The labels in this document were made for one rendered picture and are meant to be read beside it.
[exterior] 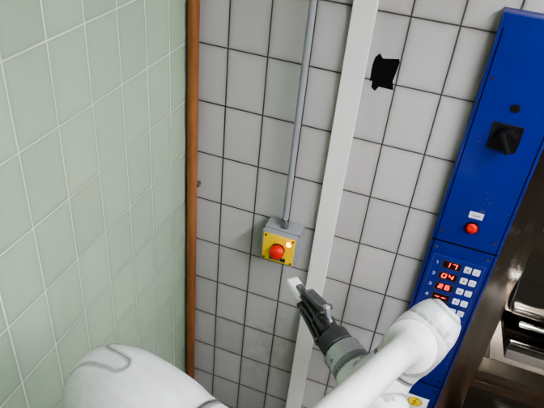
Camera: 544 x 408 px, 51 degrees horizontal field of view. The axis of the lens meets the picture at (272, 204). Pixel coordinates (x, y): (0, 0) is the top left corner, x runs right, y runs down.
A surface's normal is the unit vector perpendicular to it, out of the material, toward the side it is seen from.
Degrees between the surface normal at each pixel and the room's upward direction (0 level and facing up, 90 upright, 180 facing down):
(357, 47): 90
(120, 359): 16
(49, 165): 90
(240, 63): 90
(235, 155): 90
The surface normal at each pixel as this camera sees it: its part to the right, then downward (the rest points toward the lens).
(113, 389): -0.18, -0.63
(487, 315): -0.33, 0.52
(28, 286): 0.94, 0.26
